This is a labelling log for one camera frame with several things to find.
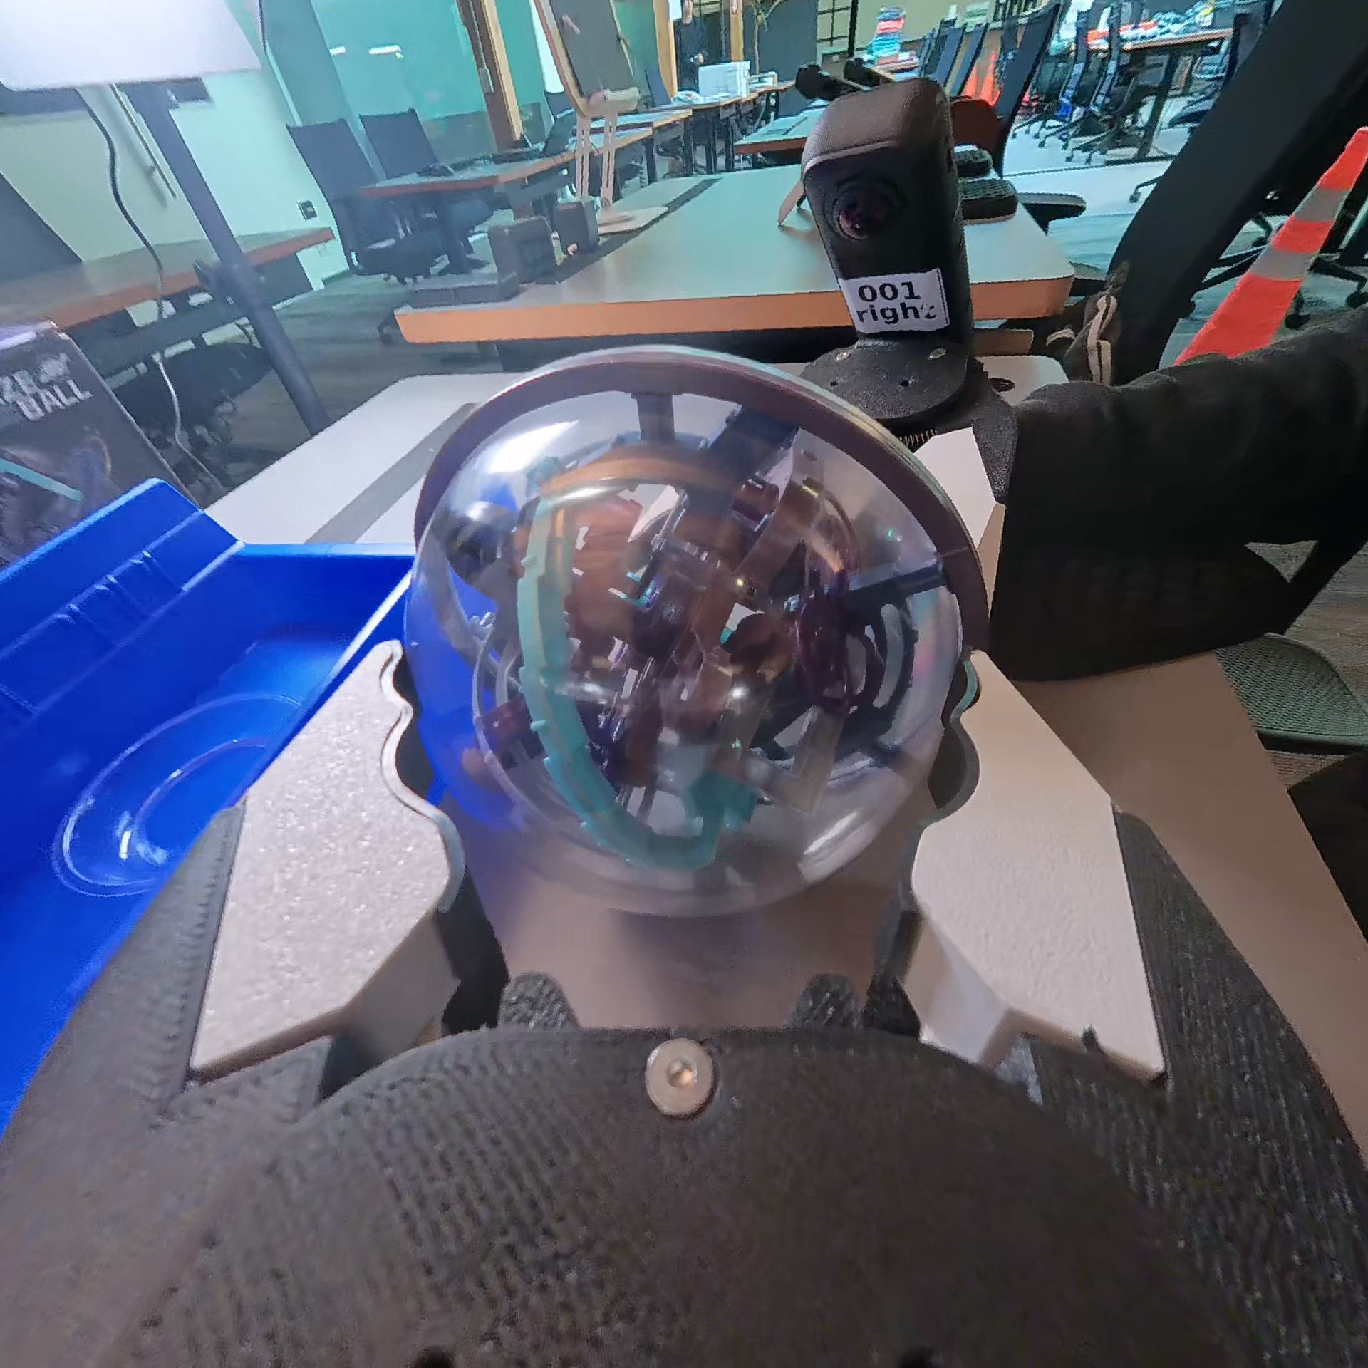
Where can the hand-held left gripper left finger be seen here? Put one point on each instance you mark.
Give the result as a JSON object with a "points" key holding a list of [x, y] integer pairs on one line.
{"points": [[322, 920]]}

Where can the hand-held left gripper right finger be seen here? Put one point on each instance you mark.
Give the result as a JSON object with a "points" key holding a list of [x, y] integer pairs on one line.
{"points": [[1048, 897]]}

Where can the blue plastic bin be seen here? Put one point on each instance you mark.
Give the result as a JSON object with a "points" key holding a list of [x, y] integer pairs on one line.
{"points": [[151, 642]]}

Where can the clear plastic maze ball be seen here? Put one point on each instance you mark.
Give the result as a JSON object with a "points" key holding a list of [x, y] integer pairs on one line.
{"points": [[685, 642]]}

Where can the clear plastic ball stand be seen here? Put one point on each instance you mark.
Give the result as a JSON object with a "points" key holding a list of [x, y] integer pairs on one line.
{"points": [[172, 801]]}

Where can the black wrist pad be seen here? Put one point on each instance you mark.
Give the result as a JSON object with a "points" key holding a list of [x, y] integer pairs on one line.
{"points": [[989, 197]]}

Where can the long pale desk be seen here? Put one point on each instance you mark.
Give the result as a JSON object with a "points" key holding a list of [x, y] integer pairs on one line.
{"points": [[685, 267]]}

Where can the black office chair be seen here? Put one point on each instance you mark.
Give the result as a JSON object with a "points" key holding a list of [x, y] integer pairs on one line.
{"points": [[354, 183], [1219, 150]]}

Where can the orange traffic cone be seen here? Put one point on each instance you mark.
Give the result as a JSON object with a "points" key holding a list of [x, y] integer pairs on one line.
{"points": [[1284, 257]]}

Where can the dark blue cardboard box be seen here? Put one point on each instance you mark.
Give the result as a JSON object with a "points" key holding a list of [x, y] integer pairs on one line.
{"points": [[66, 450]]}

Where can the brown wooden desk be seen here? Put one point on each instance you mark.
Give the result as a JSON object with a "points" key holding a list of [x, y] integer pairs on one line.
{"points": [[129, 279]]}

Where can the white light panel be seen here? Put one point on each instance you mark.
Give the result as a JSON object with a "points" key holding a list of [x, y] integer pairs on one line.
{"points": [[129, 39]]}

